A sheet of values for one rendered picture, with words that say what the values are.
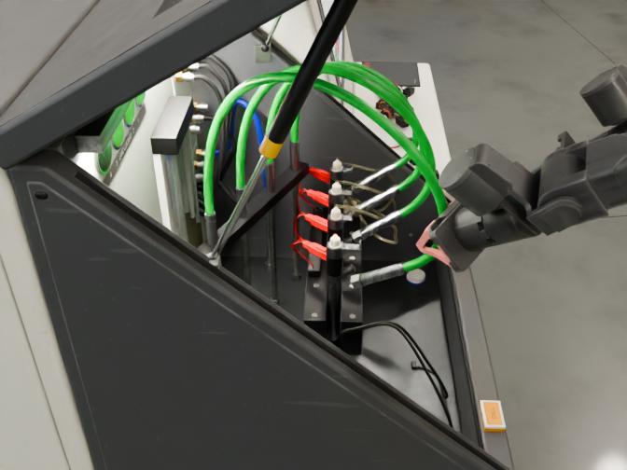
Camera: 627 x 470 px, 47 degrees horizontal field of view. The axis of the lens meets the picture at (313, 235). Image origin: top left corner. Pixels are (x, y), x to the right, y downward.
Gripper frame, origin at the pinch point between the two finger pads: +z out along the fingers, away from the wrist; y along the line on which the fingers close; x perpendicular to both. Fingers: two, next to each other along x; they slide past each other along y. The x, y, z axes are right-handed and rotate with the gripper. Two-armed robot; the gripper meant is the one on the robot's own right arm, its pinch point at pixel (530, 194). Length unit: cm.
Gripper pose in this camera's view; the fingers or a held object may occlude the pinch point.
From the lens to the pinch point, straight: 115.3
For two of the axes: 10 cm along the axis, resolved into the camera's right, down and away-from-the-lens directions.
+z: -6.8, 4.3, 5.9
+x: -3.2, 5.5, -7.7
